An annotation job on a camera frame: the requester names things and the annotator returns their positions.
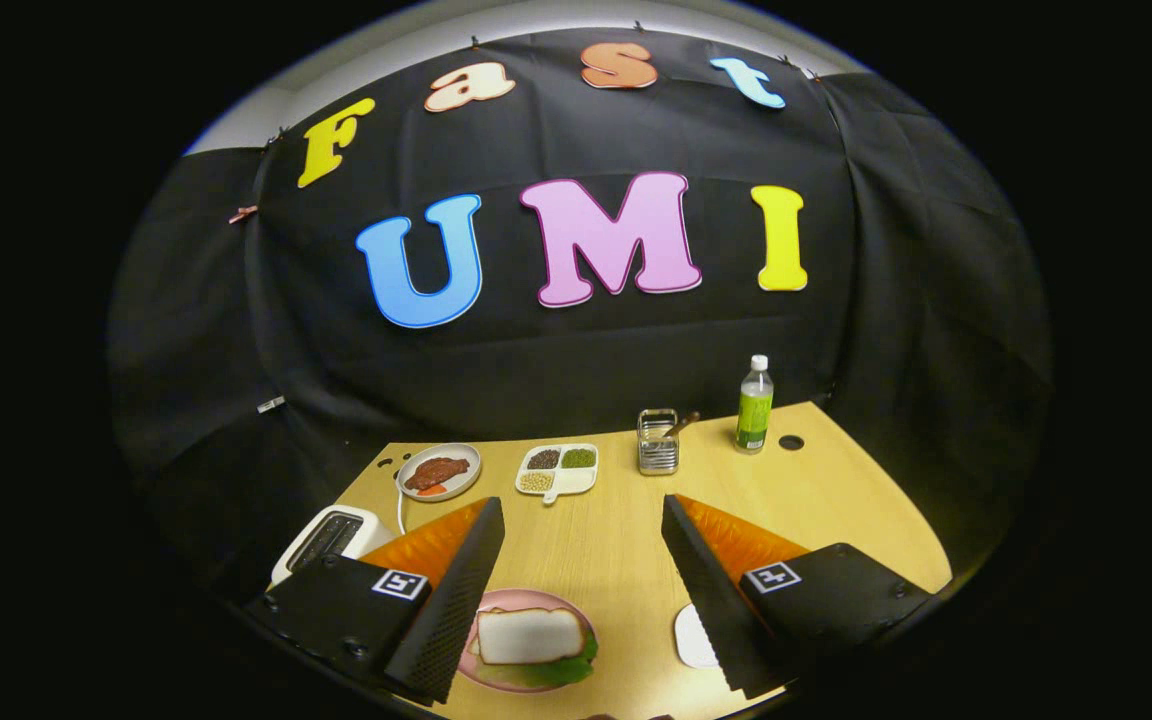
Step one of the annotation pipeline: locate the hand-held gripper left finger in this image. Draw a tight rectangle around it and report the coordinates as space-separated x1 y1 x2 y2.
246 496 507 706

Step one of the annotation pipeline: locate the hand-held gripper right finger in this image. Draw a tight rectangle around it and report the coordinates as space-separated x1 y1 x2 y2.
660 493 937 701

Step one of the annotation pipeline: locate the plain toast bread slice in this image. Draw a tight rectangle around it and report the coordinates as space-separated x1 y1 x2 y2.
476 607 587 666

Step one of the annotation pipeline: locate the green lettuce leaf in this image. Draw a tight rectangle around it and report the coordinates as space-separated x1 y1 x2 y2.
471 630 599 689

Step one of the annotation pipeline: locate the white square plate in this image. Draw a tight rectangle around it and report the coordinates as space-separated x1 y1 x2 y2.
674 603 722 670

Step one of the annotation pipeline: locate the pink plate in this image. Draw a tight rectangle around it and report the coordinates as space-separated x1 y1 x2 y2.
456 588 599 694

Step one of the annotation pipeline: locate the white toaster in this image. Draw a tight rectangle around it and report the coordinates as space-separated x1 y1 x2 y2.
270 505 399 588

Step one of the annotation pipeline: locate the brown meat steak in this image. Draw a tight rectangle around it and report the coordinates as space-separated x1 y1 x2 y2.
404 457 471 491

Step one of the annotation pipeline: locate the round grey plate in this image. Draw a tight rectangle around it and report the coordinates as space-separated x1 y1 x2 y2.
396 443 483 503

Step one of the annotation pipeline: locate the white divided dish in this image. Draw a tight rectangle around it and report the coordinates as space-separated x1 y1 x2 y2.
515 443 600 506

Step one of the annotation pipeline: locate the green label water bottle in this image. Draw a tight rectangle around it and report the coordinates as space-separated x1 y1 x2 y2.
734 354 775 455

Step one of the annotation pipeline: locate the black backdrop cloth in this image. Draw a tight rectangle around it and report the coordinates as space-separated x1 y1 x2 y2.
106 25 1052 601

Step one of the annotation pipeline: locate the metal wire utensil holder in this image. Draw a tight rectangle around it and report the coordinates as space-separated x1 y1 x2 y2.
637 408 680 476

